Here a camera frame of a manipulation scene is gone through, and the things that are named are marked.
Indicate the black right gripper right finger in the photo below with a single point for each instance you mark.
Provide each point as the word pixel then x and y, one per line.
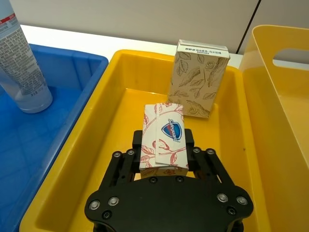
pixel 207 166

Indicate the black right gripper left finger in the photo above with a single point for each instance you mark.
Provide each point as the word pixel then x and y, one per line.
pixel 120 169

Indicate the white red-floral soap box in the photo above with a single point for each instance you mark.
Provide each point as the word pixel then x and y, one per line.
pixel 166 135

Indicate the yellow plastic tray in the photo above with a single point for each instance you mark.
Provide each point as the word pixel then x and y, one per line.
pixel 96 135

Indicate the beige leaf-print carton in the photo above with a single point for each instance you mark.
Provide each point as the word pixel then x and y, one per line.
pixel 196 79

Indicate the blue plastic tray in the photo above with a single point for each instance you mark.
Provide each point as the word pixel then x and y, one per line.
pixel 36 145

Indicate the pale grey labelled bottle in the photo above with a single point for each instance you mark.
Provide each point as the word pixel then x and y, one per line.
pixel 21 65

